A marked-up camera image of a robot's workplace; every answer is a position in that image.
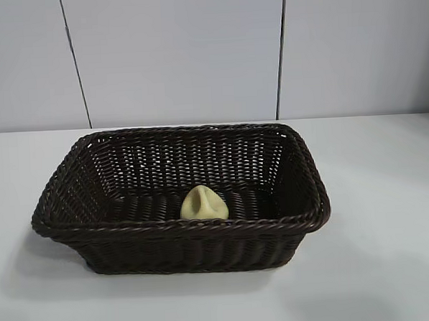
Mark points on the pale yellow egg yolk pastry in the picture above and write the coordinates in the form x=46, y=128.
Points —
x=202, y=209

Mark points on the dark brown wicker basket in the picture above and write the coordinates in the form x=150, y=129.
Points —
x=183, y=248

